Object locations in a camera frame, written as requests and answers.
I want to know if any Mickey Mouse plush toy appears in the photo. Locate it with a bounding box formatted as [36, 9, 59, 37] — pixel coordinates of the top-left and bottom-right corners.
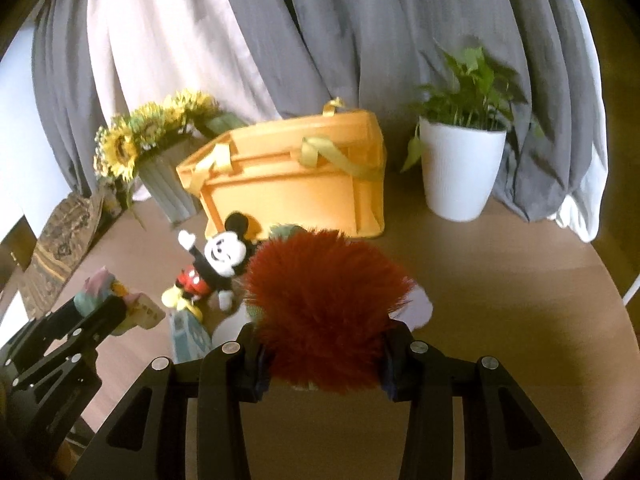
[160, 211, 256, 322]

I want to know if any green dinosaur soft toy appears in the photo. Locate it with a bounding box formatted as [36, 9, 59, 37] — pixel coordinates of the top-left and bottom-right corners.
[269, 224, 305, 240]

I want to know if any red fluffy plush toy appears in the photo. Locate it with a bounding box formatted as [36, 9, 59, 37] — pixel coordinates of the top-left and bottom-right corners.
[244, 230, 412, 393]

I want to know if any white sheer curtain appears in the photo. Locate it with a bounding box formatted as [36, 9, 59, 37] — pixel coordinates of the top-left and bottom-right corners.
[87, 0, 280, 124]

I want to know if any sunflower bouquet in grey vase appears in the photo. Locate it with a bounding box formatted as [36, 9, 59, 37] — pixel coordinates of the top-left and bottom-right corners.
[93, 90, 246, 226]

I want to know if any white floor lamp pole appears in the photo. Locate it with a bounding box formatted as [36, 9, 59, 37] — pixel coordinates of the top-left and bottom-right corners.
[623, 274, 640, 307]

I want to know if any brown patterned woven mat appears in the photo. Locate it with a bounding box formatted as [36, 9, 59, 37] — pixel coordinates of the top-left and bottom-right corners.
[18, 192, 104, 318]

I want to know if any light blue patterned box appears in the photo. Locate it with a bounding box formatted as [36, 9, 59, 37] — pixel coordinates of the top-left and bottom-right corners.
[169, 309, 213, 364]

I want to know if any pastel soft toy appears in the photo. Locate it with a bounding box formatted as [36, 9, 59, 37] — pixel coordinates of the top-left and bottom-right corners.
[72, 265, 167, 337]

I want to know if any white pot green plant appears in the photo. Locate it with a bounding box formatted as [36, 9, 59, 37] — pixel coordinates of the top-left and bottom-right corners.
[401, 44, 528, 222]

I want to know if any orange plastic storage box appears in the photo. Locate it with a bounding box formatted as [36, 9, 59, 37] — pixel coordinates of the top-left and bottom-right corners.
[176, 99, 386, 240]

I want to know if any grey curtain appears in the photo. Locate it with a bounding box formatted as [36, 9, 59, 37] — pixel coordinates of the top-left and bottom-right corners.
[32, 0, 608, 240]

